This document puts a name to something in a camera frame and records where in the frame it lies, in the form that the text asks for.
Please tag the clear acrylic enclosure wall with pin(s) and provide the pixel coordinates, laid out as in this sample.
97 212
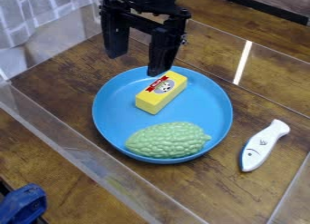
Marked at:
255 54

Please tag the blue clamp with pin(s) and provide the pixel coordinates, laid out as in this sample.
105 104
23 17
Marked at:
23 205

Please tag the green bumpy toy gourd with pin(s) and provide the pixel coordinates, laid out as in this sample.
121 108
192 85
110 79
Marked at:
168 140

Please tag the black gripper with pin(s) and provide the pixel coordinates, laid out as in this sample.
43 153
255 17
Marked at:
168 35

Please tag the white blue toy fish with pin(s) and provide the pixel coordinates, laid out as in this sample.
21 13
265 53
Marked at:
260 145

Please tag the blue round plate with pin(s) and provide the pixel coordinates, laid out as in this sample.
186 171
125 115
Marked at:
202 104

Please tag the yellow toy butter block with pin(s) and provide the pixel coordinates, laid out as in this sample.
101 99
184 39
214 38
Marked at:
161 92

